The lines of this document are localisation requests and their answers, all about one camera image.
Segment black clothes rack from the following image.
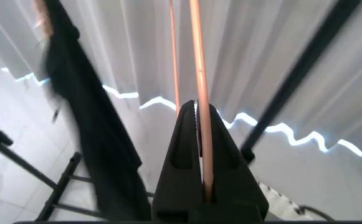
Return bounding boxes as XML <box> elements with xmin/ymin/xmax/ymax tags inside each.
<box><xmin>0</xmin><ymin>0</ymin><xmax>362</xmax><ymax>222</ymax></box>

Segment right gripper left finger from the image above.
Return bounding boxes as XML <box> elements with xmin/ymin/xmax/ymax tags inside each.
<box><xmin>151</xmin><ymin>99</ymin><xmax>205</xmax><ymax>220</ymax></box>

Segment black garment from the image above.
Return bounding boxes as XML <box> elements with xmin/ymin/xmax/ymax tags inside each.
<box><xmin>45</xmin><ymin>0</ymin><xmax>152</xmax><ymax>222</ymax></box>

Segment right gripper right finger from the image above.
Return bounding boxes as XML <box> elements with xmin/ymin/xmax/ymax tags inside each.
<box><xmin>208</xmin><ymin>103</ymin><xmax>269</xmax><ymax>220</ymax></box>

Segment white laundry basket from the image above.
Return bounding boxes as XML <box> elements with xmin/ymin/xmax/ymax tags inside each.
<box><xmin>257</xmin><ymin>182</ymin><xmax>336</xmax><ymax>222</ymax></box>

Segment white curtain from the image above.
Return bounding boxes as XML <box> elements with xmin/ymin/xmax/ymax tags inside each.
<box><xmin>0</xmin><ymin>0</ymin><xmax>362</xmax><ymax>158</ymax></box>

